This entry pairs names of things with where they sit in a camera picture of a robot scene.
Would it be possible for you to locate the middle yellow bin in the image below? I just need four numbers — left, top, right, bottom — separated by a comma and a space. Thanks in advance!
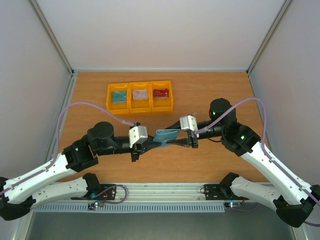
129, 81, 152, 114

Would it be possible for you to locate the left yellow bin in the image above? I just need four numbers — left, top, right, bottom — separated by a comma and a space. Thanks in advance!
106, 83, 130, 115

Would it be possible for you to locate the red cards stack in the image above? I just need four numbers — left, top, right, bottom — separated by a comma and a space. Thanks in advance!
152, 88, 170, 99

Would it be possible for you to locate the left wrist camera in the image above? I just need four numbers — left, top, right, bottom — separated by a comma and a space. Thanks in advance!
128, 125, 148, 149

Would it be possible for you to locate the grey slotted cable duct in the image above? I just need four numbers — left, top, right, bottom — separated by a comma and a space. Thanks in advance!
34, 202, 225, 214

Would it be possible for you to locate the right circuit board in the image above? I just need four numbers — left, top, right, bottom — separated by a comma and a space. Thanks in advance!
224, 201, 243, 209

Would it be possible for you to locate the teal card holder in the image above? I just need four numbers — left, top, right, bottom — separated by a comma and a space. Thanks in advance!
152, 129, 181, 148

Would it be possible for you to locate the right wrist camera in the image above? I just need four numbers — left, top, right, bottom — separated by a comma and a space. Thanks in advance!
179, 115, 198, 132

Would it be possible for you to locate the left circuit board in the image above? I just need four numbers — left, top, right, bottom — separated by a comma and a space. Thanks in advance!
87, 201, 104, 211

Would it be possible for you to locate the white pink cards stack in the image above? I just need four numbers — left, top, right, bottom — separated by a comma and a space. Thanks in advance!
132, 89, 149, 101

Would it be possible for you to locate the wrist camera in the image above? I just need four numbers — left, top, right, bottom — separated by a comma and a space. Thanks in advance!
179, 115, 198, 132
128, 125, 148, 149

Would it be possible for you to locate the teal cards stack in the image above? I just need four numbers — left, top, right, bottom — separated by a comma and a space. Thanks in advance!
111, 91, 127, 104

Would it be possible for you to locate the right yellow bin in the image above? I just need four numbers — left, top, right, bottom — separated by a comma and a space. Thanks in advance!
150, 80, 174, 112

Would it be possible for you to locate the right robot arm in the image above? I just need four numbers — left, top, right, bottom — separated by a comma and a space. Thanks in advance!
168, 98, 320, 228

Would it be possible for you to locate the aluminium front rail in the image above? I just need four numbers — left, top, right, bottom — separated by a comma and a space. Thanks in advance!
23, 181, 298, 203

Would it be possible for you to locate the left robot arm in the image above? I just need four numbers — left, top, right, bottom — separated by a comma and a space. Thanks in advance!
0, 121, 162, 221

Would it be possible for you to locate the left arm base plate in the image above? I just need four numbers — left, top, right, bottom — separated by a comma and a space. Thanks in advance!
71, 184, 117, 201

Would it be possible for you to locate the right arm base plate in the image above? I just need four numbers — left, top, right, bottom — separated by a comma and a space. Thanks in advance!
201, 184, 247, 201

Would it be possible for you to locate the circuit board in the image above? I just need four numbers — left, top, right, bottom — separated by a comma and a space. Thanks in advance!
224, 201, 243, 209
87, 201, 104, 211

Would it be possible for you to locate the yellow bin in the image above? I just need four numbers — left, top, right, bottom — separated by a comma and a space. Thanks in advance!
150, 80, 174, 112
106, 83, 130, 115
129, 81, 152, 114

